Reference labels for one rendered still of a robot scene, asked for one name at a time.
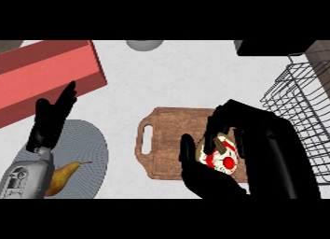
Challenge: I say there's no red box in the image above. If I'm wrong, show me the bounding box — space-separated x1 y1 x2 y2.
0 40 111 134

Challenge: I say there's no grey round bowl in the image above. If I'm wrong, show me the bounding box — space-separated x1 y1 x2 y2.
126 40 165 52

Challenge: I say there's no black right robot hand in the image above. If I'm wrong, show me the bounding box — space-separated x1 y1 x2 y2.
177 98 322 200

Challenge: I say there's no black appliance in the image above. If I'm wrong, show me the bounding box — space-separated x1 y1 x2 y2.
235 40 319 57

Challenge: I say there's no yellow brown pear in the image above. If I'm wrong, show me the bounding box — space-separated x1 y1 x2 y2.
45 160 93 197

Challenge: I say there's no black wire basket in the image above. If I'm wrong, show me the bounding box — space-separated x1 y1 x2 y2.
258 49 330 188

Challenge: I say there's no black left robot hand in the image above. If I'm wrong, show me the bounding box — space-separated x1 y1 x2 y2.
25 80 78 154

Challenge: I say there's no brown wooden cabinet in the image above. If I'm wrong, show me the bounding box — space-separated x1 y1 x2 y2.
304 40 330 120

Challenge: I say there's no brown wooden cutting board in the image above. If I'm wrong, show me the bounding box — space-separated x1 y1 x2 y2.
134 106 251 184

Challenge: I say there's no white and red cupcake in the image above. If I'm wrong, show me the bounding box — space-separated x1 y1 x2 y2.
196 134 241 176

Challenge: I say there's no grey round placemat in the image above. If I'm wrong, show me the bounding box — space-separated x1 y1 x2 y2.
12 119 111 200

